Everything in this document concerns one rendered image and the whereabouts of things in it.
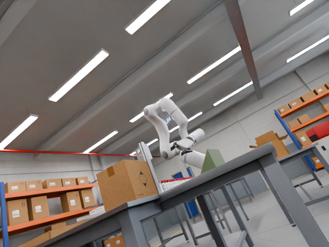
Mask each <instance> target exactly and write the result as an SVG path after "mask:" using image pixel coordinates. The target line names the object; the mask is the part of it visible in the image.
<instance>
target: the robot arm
mask: <svg viewBox="0 0 329 247"><path fill-rule="evenodd" d="M164 111H167V112H168V114H169V115H170V116H171V117H172V118H173V119H174V121H175V122H176V123H177V124H178V126H179V134H180V136H181V138H182V139H181V140H180V141H175V142H172V143H169V130H168V127H167V125H166V123H165V121H164V120H162V119H161V118H159V117H158V116H157V115H158V114H160V113H162V112H164ZM143 114H144V116H145V117H146V119H147V120H149V121H150V122H151V123H153V125H154V126H155V128H156V130H157V133H158V135H159V138H160V152H161V156H162V157H163V159H165V160H170V159H172V158H174V157H175V156H177V155H179V156H180V160H181V161H182V162H184V163H186V164H189V165H192V166H194V167H197V168H199V169H202V167H203V163H204V159H205V154H202V153H199V152H196V151H193V150H192V147H193V146H194V145H195V144H196V143H197V142H199V141H200V140H201V139H202V138H204V136H205V133H204V131H203V130H202V129H197V130H195V131H194V132H192V133H191V134H190V135H188V132H187V124H188V119H187V118H186V116H185V115H184V114H183V113H182V112H181V110H180V109H179V108H178V107H177V106H176V105H175V103H174V102H173V101H172V100H171V99H169V98H162V99H160V100H159V102H158V103H155V104H151V105H148V106H146V107H145V108H144V110H143Z"/></svg>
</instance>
